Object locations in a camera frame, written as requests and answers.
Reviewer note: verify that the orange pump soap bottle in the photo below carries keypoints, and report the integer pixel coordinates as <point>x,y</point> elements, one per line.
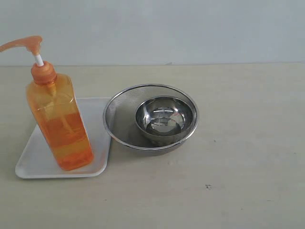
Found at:
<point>52,101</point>

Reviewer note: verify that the small stainless steel bowl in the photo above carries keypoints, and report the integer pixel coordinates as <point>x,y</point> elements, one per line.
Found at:
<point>165,118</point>

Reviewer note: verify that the steel mesh strainer basket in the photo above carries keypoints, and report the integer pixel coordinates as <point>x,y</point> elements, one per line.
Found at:
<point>119,117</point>

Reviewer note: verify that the white rectangular plastic tray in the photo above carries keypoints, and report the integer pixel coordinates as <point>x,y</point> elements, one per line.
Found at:
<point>37,161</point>

